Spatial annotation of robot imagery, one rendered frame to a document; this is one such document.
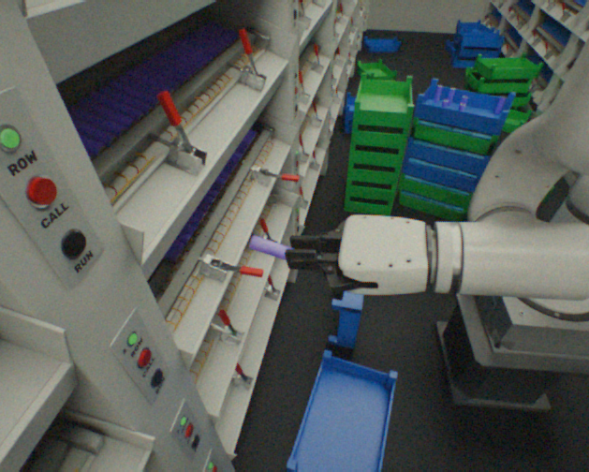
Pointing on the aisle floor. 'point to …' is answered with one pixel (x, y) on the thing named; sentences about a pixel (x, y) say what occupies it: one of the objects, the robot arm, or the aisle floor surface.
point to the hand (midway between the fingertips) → (303, 252)
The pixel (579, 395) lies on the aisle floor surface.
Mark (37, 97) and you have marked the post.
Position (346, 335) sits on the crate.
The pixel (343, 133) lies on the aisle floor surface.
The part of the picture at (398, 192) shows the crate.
